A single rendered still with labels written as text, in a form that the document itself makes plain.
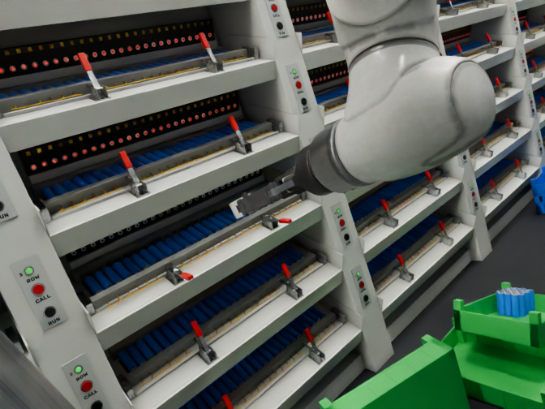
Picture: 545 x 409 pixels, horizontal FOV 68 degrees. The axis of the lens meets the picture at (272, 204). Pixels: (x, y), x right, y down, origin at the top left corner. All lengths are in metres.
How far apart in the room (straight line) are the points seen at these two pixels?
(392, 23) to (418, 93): 0.09
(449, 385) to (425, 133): 0.70
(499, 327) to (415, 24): 0.84
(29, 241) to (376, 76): 0.59
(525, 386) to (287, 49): 0.99
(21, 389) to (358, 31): 0.42
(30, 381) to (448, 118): 0.36
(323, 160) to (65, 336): 0.54
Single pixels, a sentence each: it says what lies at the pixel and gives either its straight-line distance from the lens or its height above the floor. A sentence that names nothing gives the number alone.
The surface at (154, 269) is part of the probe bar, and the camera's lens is 0.87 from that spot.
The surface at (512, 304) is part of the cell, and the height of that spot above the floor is 0.07.
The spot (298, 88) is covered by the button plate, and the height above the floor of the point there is 0.83.
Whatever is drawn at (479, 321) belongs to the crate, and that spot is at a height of 0.13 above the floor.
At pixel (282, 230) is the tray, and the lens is 0.98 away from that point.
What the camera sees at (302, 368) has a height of 0.16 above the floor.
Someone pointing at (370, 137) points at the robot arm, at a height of 0.73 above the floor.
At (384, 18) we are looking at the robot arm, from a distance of 0.46.
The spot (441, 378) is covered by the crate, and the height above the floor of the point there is 0.15.
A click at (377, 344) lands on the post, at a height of 0.07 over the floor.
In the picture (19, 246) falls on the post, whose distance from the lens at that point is 0.77.
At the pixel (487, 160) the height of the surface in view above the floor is 0.34.
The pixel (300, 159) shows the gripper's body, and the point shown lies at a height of 0.71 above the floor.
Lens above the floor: 0.78
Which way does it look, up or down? 12 degrees down
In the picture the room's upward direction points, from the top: 19 degrees counter-clockwise
